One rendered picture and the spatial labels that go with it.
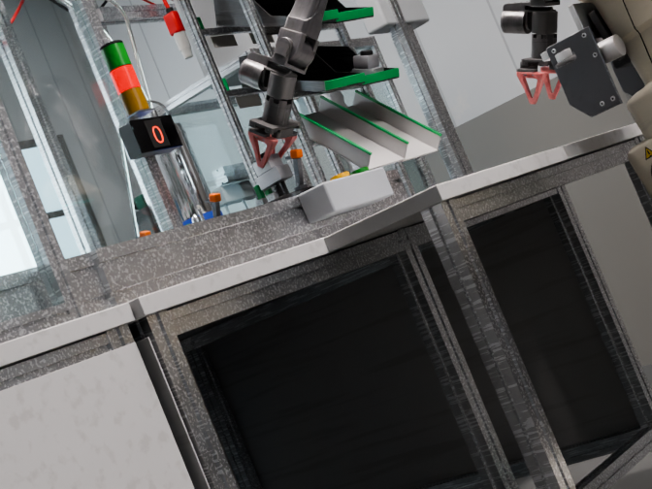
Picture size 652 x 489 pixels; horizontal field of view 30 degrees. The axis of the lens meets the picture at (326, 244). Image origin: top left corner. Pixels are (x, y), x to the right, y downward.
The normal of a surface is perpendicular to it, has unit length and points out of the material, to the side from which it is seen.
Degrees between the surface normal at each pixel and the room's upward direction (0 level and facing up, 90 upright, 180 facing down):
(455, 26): 90
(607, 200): 90
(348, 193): 90
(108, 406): 90
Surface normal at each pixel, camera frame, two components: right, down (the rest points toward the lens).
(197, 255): 0.73, -0.33
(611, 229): -0.59, 0.20
